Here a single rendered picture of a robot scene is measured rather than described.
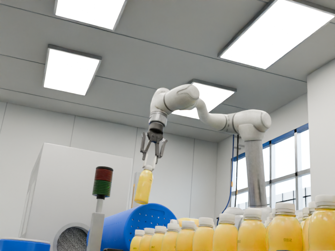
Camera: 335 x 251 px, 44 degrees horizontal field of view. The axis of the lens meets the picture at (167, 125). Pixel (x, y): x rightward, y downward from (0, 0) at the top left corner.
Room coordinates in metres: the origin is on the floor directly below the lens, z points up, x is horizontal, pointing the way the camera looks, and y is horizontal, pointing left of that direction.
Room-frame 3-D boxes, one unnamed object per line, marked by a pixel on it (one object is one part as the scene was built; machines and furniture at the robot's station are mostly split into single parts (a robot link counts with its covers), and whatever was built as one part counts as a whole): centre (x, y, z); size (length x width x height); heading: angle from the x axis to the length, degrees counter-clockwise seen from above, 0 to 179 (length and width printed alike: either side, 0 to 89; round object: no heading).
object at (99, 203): (1.44, 0.21, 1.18); 0.06 x 0.06 x 0.16
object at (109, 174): (1.44, 0.21, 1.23); 0.06 x 0.06 x 0.04
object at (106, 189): (1.44, 0.21, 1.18); 0.06 x 0.06 x 0.05
